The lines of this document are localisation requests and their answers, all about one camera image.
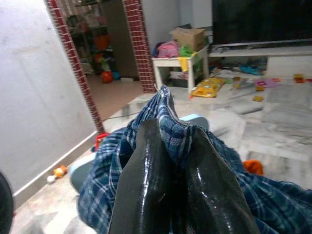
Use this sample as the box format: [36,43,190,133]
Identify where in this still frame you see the light blue pillow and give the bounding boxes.
[69,113,210,195]

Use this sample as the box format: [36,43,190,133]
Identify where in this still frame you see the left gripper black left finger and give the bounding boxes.
[109,119,182,234]

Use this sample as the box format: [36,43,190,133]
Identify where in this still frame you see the black television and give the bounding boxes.
[211,0,312,46]

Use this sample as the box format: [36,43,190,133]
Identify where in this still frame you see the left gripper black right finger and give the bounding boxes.
[182,126,260,234]

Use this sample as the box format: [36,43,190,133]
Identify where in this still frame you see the orange ball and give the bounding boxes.
[100,70,114,84]

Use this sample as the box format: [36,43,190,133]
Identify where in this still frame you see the white TV stand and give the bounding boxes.
[208,39,312,76]

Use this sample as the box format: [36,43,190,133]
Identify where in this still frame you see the yellow patterned pack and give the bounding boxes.
[190,77,226,98]

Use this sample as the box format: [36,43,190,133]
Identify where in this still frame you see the orange white toy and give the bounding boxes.
[46,165,68,184]

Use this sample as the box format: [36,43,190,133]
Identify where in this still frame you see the cluttered toy shelf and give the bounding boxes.
[65,0,117,76]

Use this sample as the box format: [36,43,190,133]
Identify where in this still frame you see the small white side table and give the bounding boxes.
[151,46,210,95]

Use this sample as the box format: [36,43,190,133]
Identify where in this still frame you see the cardboard box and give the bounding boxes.
[169,27,206,52]

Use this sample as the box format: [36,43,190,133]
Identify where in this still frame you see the orange cloth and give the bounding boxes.
[243,159,264,176]

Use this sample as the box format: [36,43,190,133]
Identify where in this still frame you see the pink backpack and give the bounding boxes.
[157,40,181,59]

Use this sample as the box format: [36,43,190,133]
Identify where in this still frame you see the yellow green cloth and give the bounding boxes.
[179,45,199,73]

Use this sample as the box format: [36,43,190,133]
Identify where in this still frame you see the red toy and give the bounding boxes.
[91,133,109,153]

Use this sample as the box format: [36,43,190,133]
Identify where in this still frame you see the blue plaid garment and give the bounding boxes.
[77,84,312,234]

